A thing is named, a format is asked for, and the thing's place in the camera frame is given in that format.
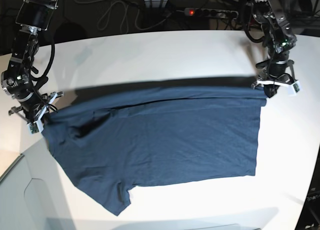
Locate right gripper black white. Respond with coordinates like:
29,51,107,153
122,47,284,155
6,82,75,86
7,91,64,125

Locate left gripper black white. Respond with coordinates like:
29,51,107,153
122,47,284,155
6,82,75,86
251,59,297,98

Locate dark blue T-shirt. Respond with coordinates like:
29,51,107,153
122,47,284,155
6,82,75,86
42,86,267,215

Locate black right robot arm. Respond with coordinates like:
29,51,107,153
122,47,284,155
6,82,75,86
0,0,58,123

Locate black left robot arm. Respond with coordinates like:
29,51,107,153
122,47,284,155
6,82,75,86
240,0,300,98

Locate white power strip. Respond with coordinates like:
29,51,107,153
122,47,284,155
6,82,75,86
183,8,239,20

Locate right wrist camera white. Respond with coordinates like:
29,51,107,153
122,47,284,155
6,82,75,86
27,119,44,134

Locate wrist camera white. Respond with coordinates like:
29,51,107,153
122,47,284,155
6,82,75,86
27,119,44,134
287,80,302,96

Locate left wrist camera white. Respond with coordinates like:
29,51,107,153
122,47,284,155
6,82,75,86
287,80,302,96

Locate grey looped cable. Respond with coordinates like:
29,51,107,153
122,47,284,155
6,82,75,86
96,0,173,32

